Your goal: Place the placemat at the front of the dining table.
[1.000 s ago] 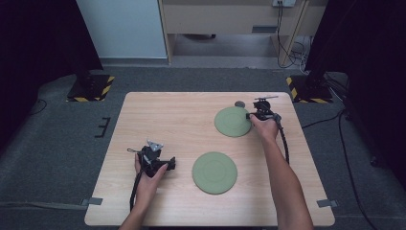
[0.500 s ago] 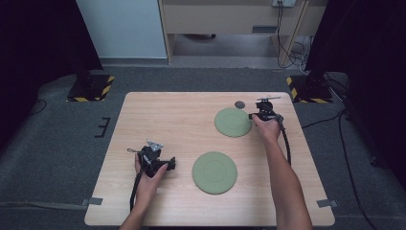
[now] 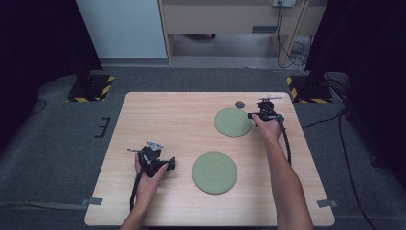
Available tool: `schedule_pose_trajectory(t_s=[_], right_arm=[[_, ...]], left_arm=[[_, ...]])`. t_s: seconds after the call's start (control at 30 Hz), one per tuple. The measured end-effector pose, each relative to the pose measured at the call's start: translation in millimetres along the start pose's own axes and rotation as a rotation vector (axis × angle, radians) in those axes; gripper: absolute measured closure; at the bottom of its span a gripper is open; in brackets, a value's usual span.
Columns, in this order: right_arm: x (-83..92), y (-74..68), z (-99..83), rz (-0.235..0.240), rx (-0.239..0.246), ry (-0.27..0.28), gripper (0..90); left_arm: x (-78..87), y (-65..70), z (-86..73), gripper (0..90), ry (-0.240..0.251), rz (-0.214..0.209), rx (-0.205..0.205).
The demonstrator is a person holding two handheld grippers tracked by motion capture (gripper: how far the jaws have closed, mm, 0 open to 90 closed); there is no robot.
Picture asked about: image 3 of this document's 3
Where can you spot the person's right hand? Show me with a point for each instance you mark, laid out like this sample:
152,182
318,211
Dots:
267,127

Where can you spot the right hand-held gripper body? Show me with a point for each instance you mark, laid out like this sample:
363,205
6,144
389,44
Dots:
268,108

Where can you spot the grey tape strip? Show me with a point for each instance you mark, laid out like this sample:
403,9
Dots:
327,203
92,201

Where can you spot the small dark grey round disc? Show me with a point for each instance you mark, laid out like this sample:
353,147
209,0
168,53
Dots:
239,104

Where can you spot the green round plate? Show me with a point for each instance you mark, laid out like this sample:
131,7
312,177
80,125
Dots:
214,172
233,122

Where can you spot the person's left hand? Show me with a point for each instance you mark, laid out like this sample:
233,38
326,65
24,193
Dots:
148,185

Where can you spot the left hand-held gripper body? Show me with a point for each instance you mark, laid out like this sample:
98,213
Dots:
150,158

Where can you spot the white wall socket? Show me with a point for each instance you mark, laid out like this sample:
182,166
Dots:
283,3

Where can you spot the white panel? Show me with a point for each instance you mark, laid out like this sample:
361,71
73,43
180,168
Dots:
121,28

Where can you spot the black stand base striped edge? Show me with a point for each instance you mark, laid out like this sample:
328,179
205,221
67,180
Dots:
91,88
308,91

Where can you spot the black curtain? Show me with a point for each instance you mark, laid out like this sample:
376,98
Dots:
41,48
364,57

